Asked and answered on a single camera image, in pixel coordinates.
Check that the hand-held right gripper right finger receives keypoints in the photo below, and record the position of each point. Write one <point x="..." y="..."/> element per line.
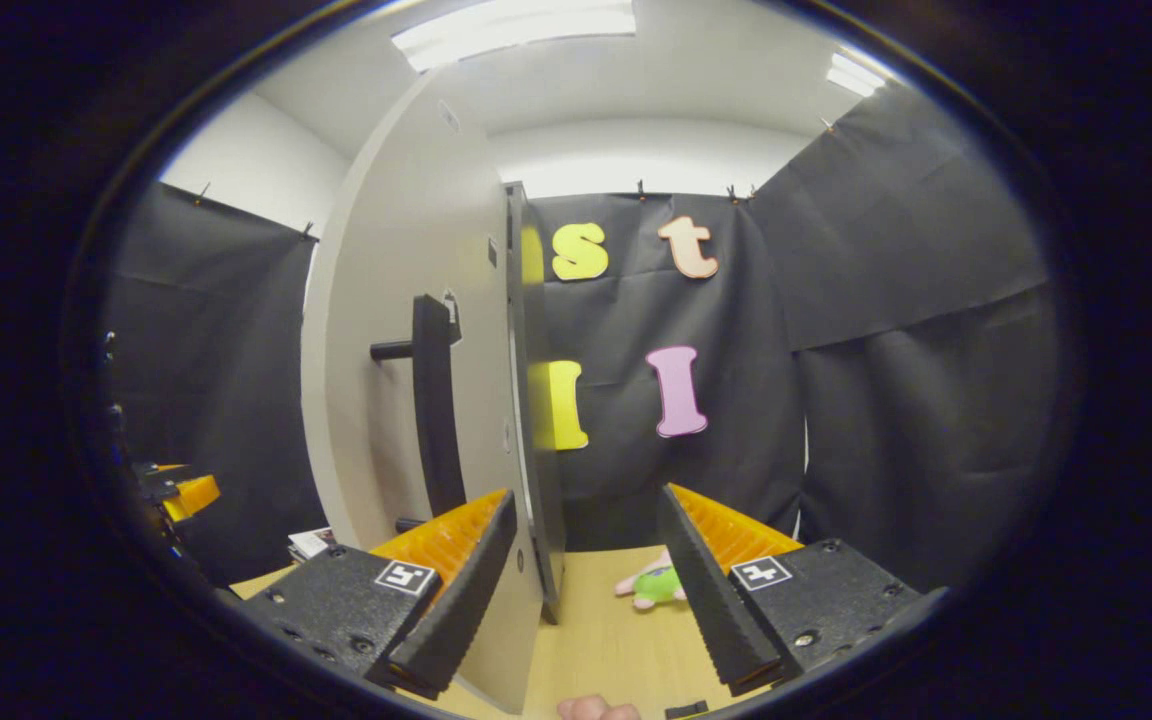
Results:
<point x="711" y="590"/>

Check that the black backdrop cloth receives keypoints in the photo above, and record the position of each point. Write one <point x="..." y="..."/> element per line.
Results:
<point x="916" y="380"/>

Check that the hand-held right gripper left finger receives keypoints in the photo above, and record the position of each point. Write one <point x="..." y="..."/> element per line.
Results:
<point x="456" y="610"/>

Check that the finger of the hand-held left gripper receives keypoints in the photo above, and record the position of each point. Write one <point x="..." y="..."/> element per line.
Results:
<point x="164" y="467"/>
<point x="191" y="495"/>

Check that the beige cabinet door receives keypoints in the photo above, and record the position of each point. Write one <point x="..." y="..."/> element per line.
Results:
<point x="396" y="220"/>

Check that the ceiling light panel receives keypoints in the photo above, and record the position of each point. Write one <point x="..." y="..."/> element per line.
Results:
<point x="856" y="75"/>
<point x="516" y="30"/>

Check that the green and pink plush toy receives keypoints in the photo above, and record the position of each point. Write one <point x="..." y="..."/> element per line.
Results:
<point x="661" y="585"/>

